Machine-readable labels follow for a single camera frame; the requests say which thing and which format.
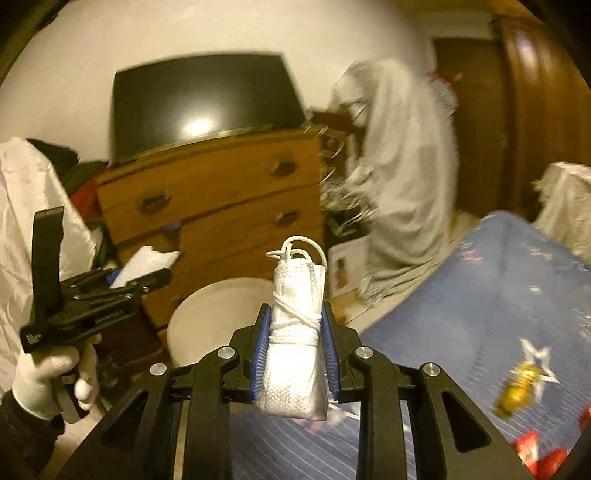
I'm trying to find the wooden wardrobe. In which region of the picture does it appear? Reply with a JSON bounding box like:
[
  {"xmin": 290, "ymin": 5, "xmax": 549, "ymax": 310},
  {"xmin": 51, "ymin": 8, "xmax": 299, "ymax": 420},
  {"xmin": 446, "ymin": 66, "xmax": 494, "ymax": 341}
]
[{"xmin": 431, "ymin": 14, "xmax": 591, "ymax": 222}]

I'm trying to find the tangle of white cables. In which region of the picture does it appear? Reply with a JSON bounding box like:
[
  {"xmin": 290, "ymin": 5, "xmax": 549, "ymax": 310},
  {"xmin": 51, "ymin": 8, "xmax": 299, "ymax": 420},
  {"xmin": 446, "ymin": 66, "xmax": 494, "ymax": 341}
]
[{"xmin": 318, "ymin": 129, "xmax": 370, "ymax": 232}]

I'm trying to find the white printed cardboard box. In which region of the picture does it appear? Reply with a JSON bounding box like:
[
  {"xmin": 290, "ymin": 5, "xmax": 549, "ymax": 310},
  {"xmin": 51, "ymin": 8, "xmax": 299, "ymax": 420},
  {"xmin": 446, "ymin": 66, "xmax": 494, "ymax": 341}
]
[{"xmin": 329, "ymin": 240, "xmax": 370, "ymax": 301}]

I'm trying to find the white face mask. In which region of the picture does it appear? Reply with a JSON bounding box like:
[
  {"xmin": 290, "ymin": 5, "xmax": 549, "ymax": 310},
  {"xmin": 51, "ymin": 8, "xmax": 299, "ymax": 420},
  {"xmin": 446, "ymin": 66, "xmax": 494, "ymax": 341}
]
[{"xmin": 253, "ymin": 236, "xmax": 329, "ymax": 422}]

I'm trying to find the white round bin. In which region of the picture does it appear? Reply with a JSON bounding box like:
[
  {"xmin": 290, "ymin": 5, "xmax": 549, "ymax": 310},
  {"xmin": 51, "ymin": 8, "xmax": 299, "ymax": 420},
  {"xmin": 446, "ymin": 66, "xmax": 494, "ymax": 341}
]
[{"xmin": 166, "ymin": 277, "xmax": 278, "ymax": 370}]

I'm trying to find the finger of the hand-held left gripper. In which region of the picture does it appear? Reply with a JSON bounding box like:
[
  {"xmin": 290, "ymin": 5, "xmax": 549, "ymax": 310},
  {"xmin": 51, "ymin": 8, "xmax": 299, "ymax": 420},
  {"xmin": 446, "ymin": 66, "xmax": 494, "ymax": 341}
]
[
  {"xmin": 65, "ymin": 269, "xmax": 122, "ymax": 292},
  {"xmin": 74, "ymin": 267, "xmax": 173, "ymax": 308}
]

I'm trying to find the white satin cloth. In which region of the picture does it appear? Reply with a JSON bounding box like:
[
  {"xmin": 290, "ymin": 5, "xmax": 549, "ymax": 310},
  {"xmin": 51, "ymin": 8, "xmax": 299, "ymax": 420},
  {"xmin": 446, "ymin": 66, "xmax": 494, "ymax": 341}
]
[
  {"xmin": 0, "ymin": 137, "xmax": 100, "ymax": 384},
  {"xmin": 536, "ymin": 161, "xmax": 591, "ymax": 264}
]

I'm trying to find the black flat television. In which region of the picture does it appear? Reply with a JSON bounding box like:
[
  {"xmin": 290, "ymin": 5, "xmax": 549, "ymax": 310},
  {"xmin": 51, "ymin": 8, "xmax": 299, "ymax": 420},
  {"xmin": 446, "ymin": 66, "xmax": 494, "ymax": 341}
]
[{"xmin": 110, "ymin": 53, "xmax": 308, "ymax": 164}]

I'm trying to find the wooden dresser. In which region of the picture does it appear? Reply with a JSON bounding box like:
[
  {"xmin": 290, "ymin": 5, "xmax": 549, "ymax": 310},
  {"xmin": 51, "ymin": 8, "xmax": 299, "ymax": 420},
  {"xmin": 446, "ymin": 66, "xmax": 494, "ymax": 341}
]
[{"xmin": 96, "ymin": 129, "xmax": 326, "ymax": 328}]

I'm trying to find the blue grid blanket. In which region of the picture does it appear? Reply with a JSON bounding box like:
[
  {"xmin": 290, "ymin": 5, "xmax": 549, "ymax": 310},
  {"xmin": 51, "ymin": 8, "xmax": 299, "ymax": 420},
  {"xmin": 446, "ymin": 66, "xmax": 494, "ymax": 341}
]
[{"xmin": 231, "ymin": 210, "xmax": 591, "ymax": 480}]

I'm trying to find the yellow plastic wrapper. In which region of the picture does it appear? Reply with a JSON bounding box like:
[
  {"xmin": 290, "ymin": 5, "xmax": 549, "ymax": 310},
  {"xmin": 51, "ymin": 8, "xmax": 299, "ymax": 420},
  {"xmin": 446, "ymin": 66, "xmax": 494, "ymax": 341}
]
[{"xmin": 492, "ymin": 360, "xmax": 546, "ymax": 421}]

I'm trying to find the person's left hand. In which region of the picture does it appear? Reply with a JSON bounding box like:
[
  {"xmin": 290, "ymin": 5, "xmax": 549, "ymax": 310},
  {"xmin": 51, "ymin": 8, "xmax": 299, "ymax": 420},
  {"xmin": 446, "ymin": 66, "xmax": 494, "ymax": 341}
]
[{"xmin": 13, "ymin": 332, "xmax": 102, "ymax": 421}]

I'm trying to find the white paper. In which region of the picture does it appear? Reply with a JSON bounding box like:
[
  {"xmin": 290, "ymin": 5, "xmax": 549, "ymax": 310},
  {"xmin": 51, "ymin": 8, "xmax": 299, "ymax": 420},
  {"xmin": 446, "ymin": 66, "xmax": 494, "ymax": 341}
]
[{"xmin": 112, "ymin": 246, "xmax": 182, "ymax": 286}]

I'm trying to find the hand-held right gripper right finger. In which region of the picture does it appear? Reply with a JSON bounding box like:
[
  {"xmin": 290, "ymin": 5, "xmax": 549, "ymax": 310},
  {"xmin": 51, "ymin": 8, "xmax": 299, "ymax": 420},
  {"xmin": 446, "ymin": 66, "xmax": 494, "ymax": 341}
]
[{"xmin": 321, "ymin": 301, "xmax": 532, "ymax": 480}]

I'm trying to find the pile of dark clothes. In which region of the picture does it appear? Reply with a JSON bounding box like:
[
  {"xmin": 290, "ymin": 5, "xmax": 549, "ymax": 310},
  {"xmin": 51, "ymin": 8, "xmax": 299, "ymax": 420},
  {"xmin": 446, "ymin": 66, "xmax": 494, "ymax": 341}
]
[{"xmin": 28, "ymin": 137, "xmax": 116, "ymax": 273}]

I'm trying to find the red box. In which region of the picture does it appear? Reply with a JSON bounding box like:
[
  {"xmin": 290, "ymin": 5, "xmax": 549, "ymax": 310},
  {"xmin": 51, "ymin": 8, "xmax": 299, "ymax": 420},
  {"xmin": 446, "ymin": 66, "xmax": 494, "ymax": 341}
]
[
  {"xmin": 536, "ymin": 450, "xmax": 573, "ymax": 480},
  {"xmin": 515, "ymin": 430, "xmax": 540, "ymax": 468}
]

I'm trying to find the person's left forearm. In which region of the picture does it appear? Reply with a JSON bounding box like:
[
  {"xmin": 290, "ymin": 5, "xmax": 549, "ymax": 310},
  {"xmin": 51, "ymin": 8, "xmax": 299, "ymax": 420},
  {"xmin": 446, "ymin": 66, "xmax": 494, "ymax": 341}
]
[{"xmin": 0, "ymin": 390, "xmax": 65, "ymax": 480}]

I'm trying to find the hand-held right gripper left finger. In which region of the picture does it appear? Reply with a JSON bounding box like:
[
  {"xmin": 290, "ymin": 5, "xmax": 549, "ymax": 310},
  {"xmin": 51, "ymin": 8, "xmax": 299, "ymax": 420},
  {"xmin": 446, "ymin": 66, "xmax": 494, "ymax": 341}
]
[{"xmin": 55, "ymin": 302, "xmax": 273, "ymax": 480}]

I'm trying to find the grey striped cloth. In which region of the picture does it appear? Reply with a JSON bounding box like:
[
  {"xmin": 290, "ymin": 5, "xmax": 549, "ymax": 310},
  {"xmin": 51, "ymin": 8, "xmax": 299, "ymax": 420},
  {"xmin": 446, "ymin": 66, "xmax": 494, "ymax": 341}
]
[{"xmin": 323, "ymin": 58, "xmax": 462, "ymax": 305}]

